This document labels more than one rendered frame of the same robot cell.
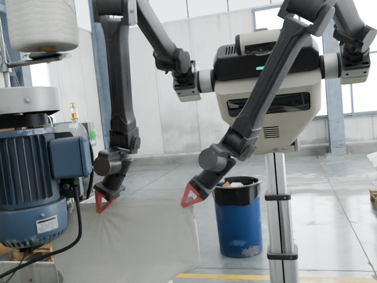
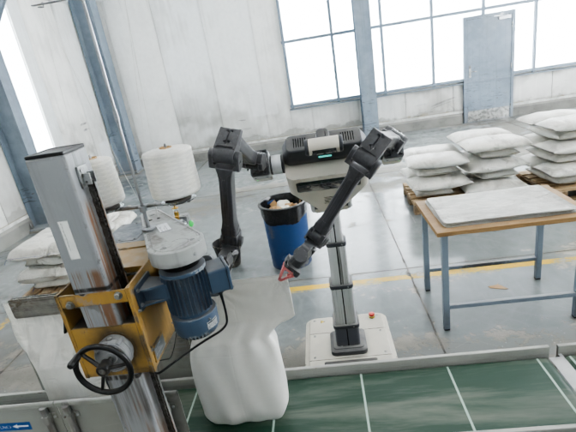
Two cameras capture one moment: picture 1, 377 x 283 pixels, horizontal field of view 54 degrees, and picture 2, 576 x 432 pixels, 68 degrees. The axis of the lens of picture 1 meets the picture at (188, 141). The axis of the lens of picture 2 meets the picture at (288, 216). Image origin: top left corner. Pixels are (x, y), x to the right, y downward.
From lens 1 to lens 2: 78 cm
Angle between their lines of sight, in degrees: 18
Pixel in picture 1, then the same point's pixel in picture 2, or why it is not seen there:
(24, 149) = (194, 282)
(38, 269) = not seen: hidden behind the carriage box
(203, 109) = (224, 95)
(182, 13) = not seen: outside the picture
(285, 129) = not seen: hidden behind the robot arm
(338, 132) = (371, 114)
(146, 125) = (158, 119)
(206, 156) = (298, 253)
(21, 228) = (198, 329)
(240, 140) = (320, 237)
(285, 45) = (351, 183)
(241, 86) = (307, 171)
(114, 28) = (227, 174)
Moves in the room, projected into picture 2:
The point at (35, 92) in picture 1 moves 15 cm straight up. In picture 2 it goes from (198, 247) to (186, 201)
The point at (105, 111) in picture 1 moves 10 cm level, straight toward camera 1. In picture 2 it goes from (105, 105) to (105, 105)
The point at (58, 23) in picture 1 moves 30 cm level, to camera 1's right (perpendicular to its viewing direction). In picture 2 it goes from (190, 182) to (280, 164)
